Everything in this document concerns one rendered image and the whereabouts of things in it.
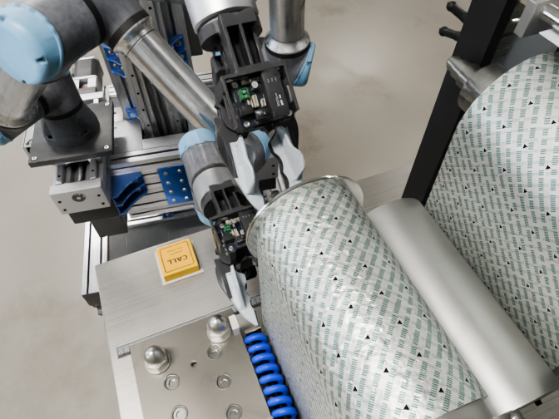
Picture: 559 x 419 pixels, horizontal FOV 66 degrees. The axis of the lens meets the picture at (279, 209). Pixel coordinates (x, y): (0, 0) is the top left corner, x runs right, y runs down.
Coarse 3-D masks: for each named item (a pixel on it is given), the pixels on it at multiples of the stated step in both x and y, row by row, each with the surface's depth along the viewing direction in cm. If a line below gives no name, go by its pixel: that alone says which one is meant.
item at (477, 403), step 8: (480, 400) 35; (464, 408) 33; (472, 408) 33; (480, 408) 33; (448, 416) 32; (456, 416) 32; (464, 416) 32; (472, 416) 32; (480, 416) 33; (488, 416) 34
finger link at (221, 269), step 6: (216, 264) 64; (222, 264) 64; (216, 270) 63; (222, 270) 63; (228, 270) 63; (216, 276) 63; (222, 276) 62; (222, 282) 62; (222, 288) 62; (228, 288) 61; (228, 294) 62
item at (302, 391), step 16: (272, 304) 52; (272, 320) 56; (272, 336) 60; (288, 336) 48; (288, 352) 51; (288, 368) 56; (288, 384) 60; (304, 384) 47; (304, 400) 51; (304, 416) 55; (320, 416) 44
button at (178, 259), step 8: (184, 240) 87; (160, 248) 86; (168, 248) 86; (176, 248) 86; (184, 248) 86; (192, 248) 86; (160, 256) 85; (168, 256) 85; (176, 256) 85; (184, 256) 85; (192, 256) 85; (160, 264) 84; (168, 264) 84; (176, 264) 84; (184, 264) 84; (192, 264) 84; (168, 272) 83; (176, 272) 83; (184, 272) 84; (192, 272) 85; (168, 280) 84
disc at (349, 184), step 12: (312, 180) 44; (324, 180) 45; (336, 180) 46; (348, 180) 46; (288, 192) 44; (300, 192) 45; (360, 192) 49; (276, 204) 45; (360, 204) 51; (264, 216) 45; (252, 228) 46; (252, 240) 48; (252, 252) 50
